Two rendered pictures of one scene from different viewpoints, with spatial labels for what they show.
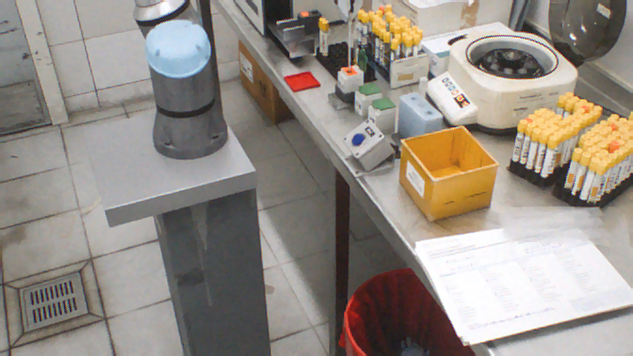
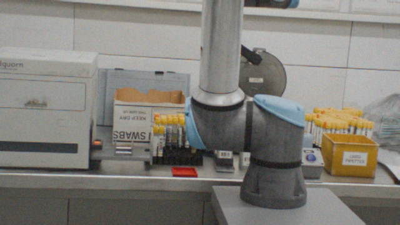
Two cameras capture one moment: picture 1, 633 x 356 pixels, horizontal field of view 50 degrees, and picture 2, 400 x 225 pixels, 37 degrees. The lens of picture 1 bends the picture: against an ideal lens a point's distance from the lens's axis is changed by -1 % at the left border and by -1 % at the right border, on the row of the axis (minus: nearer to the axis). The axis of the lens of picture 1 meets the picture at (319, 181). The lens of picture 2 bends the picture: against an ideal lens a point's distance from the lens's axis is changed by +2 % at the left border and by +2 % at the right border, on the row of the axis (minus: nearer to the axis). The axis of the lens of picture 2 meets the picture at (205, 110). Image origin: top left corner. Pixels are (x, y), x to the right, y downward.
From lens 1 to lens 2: 187 cm
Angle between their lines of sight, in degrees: 72
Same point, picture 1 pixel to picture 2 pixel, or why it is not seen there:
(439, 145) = (326, 146)
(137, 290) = not seen: outside the picture
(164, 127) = (294, 180)
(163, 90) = (298, 142)
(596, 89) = not seen: hidden behind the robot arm
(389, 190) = (340, 179)
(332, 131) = not seen: hidden behind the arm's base
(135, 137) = (261, 214)
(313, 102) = (217, 175)
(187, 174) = (329, 204)
